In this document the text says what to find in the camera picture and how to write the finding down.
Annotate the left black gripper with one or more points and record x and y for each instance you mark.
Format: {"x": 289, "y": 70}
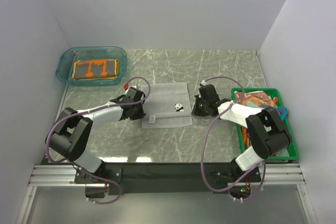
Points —
{"x": 139, "y": 115}

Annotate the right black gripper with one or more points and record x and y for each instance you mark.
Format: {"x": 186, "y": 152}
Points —
{"x": 196, "y": 112}

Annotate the orange and grey towel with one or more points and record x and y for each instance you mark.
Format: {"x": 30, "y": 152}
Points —
{"x": 101, "y": 69}

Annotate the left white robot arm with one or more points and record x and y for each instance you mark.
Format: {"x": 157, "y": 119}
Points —
{"x": 70, "y": 134}

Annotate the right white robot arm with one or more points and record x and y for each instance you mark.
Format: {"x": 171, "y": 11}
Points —
{"x": 234, "y": 112}

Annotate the green plastic tray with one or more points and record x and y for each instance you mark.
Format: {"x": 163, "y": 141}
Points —
{"x": 273, "y": 93}

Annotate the brown patterned towel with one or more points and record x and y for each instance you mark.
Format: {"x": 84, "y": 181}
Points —
{"x": 258, "y": 98}

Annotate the teal transparent plastic bin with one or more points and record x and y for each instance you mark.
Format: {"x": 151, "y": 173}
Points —
{"x": 66, "y": 64}

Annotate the red and blue cloth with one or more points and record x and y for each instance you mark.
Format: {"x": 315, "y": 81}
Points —
{"x": 282, "y": 111}

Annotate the pale green towel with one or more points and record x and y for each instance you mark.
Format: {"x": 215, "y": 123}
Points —
{"x": 268, "y": 133}

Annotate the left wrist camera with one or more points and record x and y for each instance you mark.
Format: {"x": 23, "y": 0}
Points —
{"x": 128, "y": 86}

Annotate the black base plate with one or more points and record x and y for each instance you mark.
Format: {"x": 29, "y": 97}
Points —
{"x": 147, "y": 178}

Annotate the aluminium rail frame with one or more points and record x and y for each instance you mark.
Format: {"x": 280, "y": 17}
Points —
{"x": 53, "y": 197}

